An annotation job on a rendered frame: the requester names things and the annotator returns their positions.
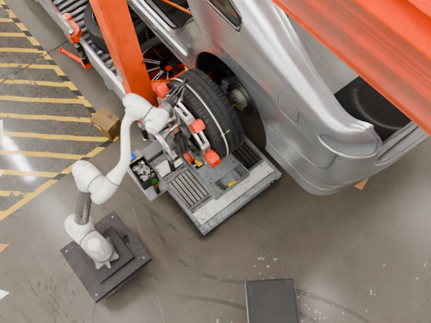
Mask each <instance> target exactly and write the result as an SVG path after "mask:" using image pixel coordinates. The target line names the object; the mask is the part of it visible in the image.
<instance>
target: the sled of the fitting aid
mask: <svg viewBox="0 0 431 323"><path fill-rule="evenodd" d="M231 154H232V155H233V156H234V158H235V159H236V160H237V161H238V162H239V165H238V166H236V168H234V169H232V170H231V171H230V172H229V173H227V174H226V175H224V176H223V177H222V178H220V179H219V180H217V181H216V182H215V183H213V184H212V185H210V184H209V183H208V182H207V181H206V180H205V178H204V177H203V176H202V175H201V174H200V173H199V172H198V170H197V169H196V168H195V167H194V166H193V164H192V165H191V164H190V163H189V162H188V161H187V160H186V159H185V158H184V157H183V155H182V156H181V158H180V160H181V161H182V162H183V163H184V164H185V165H186V166H187V168H188V169H189V170H190V171H191V172H192V173H193V174H194V176H195V177H196V178H197V179H198V181H199V182H200V183H201V184H202V185H203V186H204V187H205V188H206V190H207V191H208V192H209V194H210V195H211V196H212V197H213V198H214V199H215V200H218V199H219V198H220V197H222V196H223V195H224V194H226V193H227V192H229V191H230V190H231V189H233V188H234V187H235V186H237V185H238V184H239V183H241V182H242V181H244V180H245V179H246V178H247V177H249V174H250V171H249V170H248V169H247V168H246V167H245V166H244V165H243V164H242V163H241V162H240V161H239V159H238V158H237V157H236V156H235V155H234V154H233V153H231Z"/></svg>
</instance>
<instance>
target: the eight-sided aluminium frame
mask: <svg viewBox="0 0 431 323"><path fill-rule="evenodd" d="M166 98H167V97H165V98H163V99H162V98H159V97H157V101H158V104H159V105H160V104H161V103H162V102H164V101H165V99H166ZM176 104H177V105H178V106H179V107H180V108H181V109H182V110H183V111H184V113H185V114H186V117H185V116H184V115H183V113H182V112H181V111H180V110H179V109H178V108H177V107H176V106H175V107H174V109H173V110H174V111H175V112H176V113H177V114H178V115H179V116H180V118H181V119H182V120H183V121H184V123H185V124H186V125H187V127H188V129H189V130H190V132H191V133H192V136H193V137H194V139H195V140H196V142H197V143H198V145H199V148H200V151H199V150H197V148H196V147H195V146H194V145H193V144H192V142H191V141H190V140H189V139H188V144H189V145H190V146H191V147H192V149H193V150H194V152H192V151H191V150H190V151H188V153H189V154H190V155H191V156H192V158H194V159H195V160H197V161H199V162H201V163H203V164H207V162H206V161H205V157H204V155H205V154H207V153H208V152H209V151H211V150H210V144H209V142H208V140H207V139H206V137H205V135H204V134H203V132H202V131H200V132H199V135H200V137H201V139H202V140H203V141H202V142H201V140H200V139H199V137H198V136H197V134H193V132H192V131H191V129H190V127H189V124H191V123H192V122H194V121H195V118H194V117H193V115H192V114H191V113H190V112H189V111H188V110H187V109H186V108H185V107H184V105H182V103H181V102H178V103H176ZM205 151H206V152H205Z"/></svg>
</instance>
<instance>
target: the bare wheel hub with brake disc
mask: <svg viewBox="0 0 431 323"><path fill-rule="evenodd" d="M228 82H229V83H230V84H231V92H230V99H231V101H232V98H233V97H234V98H236V100H237V101H238V103H239V104H238V105H237V106H236V105H235V106H236V107H237V108H238V109H240V110H243V112H244V113H245V114H246V115H249V116H254V115H255V114H256V113H257V112H258V110H257V107H256V106H255V103H254V102H253V100H252V98H251V96H250V95H249V93H248V91H247V90H246V88H245V87H244V85H243V84H242V83H241V81H240V80H239V79H238V78H236V77H231V78H230V79H228Z"/></svg>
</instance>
